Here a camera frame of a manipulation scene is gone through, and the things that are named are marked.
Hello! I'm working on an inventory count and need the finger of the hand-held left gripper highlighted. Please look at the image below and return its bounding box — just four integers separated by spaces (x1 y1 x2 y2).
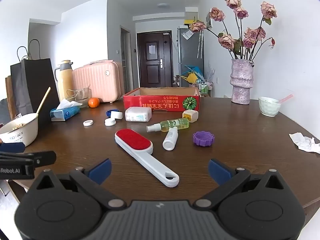
0 151 57 167
0 142 26 153

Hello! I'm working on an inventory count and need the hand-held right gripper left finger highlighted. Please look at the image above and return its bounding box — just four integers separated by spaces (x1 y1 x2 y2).
29 158 127 211

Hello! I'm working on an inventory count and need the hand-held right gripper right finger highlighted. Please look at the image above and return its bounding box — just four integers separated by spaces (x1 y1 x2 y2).
194 158 292 211

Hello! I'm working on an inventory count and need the red white lint brush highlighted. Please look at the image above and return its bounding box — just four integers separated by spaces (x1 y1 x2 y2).
115 129 180 188

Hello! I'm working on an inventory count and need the small yellow cube container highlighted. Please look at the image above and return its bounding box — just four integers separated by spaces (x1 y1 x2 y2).
182 109 199 123

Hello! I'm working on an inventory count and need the white plastic swab box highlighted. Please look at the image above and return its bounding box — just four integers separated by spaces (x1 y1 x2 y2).
125 106 153 122

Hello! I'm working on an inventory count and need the red cardboard box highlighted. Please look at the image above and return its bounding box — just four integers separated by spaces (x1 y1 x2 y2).
123 87 201 112

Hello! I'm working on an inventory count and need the white enamel bowl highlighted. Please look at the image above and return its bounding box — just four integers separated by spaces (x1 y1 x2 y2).
0 112 39 147

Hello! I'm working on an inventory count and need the purple ribbed lid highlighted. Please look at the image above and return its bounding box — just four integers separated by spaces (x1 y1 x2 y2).
192 131 215 147

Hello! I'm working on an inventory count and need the brown paper bag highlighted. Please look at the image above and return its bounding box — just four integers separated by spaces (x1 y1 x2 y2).
5 75 14 120

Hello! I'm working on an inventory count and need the wooden chopstick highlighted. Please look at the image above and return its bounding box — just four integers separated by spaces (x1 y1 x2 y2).
36 87 51 117

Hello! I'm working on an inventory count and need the blue tissue pack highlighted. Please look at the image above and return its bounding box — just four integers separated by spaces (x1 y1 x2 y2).
50 98 83 122

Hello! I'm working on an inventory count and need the white plastic bottle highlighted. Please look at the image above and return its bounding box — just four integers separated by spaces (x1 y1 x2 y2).
162 126 179 151

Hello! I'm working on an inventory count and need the grey paper bag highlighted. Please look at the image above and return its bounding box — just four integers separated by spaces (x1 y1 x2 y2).
10 46 33 117

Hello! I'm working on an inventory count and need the green spray bottle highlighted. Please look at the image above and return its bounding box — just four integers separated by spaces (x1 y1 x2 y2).
146 118 191 133

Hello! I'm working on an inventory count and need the black paper bag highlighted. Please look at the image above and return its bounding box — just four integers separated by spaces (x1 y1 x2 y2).
21 39 60 131

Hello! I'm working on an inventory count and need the clear glass cup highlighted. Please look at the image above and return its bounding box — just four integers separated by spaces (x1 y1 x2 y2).
66 87 92 109

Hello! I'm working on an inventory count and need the white textured cup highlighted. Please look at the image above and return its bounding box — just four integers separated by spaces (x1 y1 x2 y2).
258 96 282 117

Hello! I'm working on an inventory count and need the yellow thermos jug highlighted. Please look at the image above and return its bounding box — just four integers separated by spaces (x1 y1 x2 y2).
54 60 74 101

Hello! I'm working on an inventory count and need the pink hard suitcase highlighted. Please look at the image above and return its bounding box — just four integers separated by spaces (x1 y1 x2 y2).
72 59 123 103

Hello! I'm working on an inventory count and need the crumpled white tissue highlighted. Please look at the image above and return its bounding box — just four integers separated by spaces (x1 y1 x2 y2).
288 131 320 154

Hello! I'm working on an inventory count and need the purple ceramic vase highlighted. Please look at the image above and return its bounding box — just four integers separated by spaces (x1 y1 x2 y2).
230 58 254 105

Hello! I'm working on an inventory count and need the pink spoon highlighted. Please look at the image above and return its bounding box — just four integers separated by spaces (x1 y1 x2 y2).
278 94 294 104

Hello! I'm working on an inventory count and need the yellow plastic bag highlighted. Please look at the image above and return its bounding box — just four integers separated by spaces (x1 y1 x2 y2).
180 71 198 84

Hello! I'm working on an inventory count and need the blue plastic bag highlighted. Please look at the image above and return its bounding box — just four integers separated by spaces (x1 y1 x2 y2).
184 65 203 74

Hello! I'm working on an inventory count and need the grey refrigerator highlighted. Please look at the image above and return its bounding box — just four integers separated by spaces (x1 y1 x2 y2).
177 26 204 81

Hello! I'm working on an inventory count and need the dark brown entrance door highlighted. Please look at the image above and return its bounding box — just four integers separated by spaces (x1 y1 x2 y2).
137 31 174 88

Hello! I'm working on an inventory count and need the clear folded umbrella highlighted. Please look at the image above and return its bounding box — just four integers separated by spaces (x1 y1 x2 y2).
197 30 204 59

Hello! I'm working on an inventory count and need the dried rose bouquet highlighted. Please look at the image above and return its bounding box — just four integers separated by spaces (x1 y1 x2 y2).
188 0 278 62

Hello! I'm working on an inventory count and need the metal wire trolley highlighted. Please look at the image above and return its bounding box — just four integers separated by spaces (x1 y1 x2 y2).
196 79 214 98

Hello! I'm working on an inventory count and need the grey interior door frame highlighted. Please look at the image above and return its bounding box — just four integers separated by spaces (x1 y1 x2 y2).
120 25 132 91

